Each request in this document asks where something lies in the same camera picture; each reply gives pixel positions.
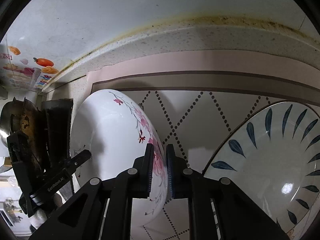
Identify colourful wall sticker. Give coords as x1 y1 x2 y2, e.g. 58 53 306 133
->
1 44 60 90

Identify patterned table mat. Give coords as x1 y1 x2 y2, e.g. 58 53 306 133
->
86 49 320 240

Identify black wok with handle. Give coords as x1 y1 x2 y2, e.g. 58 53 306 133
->
1 98 50 172

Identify white plate blue leaf pattern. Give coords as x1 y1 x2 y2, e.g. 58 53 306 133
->
203 101 319 239

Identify white plate pink flowers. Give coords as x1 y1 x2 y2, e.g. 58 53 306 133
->
70 89 168 227

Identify black induction cooktop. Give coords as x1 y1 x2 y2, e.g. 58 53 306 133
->
41 99 73 168

